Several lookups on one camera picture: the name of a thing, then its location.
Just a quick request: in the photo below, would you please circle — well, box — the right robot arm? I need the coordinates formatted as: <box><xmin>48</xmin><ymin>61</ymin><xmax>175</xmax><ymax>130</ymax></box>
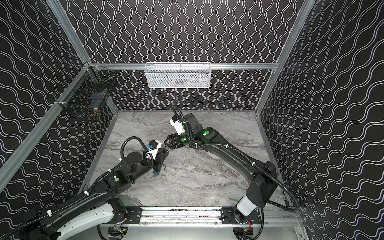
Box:
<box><xmin>165</xmin><ymin>114</ymin><xmax>278</xmax><ymax>217</ymax></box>

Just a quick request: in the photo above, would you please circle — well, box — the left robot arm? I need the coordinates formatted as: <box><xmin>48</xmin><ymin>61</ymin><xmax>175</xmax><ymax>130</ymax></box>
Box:
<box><xmin>2</xmin><ymin>148</ymin><xmax>169</xmax><ymax>240</ymax></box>

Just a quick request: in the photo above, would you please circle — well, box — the brass padlock in basket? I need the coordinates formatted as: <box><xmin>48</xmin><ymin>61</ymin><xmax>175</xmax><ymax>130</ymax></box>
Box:
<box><xmin>93</xmin><ymin>108</ymin><xmax>100</xmax><ymax>119</ymax></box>

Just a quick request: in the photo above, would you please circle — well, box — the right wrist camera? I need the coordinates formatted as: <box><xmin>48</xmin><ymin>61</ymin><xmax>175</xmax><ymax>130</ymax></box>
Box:
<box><xmin>170</xmin><ymin>115</ymin><xmax>186</xmax><ymax>136</ymax></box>

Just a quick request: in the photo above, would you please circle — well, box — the white wire basket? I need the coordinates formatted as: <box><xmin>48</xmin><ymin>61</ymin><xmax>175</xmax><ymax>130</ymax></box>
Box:
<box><xmin>145</xmin><ymin>62</ymin><xmax>212</xmax><ymax>89</ymax></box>

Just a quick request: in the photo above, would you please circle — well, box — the black wire basket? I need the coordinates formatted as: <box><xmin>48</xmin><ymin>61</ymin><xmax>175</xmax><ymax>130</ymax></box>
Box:
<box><xmin>58</xmin><ymin>65</ymin><xmax>118</xmax><ymax>122</ymax></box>

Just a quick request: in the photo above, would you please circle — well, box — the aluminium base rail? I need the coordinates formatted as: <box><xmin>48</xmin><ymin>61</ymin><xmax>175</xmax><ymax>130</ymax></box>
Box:
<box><xmin>59</xmin><ymin>205</ymin><xmax>304</xmax><ymax>228</ymax></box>

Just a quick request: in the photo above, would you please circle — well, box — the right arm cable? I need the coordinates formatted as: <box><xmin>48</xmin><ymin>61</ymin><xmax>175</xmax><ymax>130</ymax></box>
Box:
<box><xmin>171</xmin><ymin>104</ymin><xmax>301</xmax><ymax>214</ymax></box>

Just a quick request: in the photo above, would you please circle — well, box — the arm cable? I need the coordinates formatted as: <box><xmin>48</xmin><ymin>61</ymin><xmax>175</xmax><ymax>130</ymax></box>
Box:
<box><xmin>171</xmin><ymin>104</ymin><xmax>301</xmax><ymax>214</ymax></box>
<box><xmin>0</xmin><ymin>136</ymin><xmax>155</xmax><ymax>240</ymax></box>

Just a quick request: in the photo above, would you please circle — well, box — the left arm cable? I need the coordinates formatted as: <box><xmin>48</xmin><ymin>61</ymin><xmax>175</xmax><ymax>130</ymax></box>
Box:
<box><xmin>0</xmin><ymin>136</ymin><xmax>155</xmax><ymax>240</ymax></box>

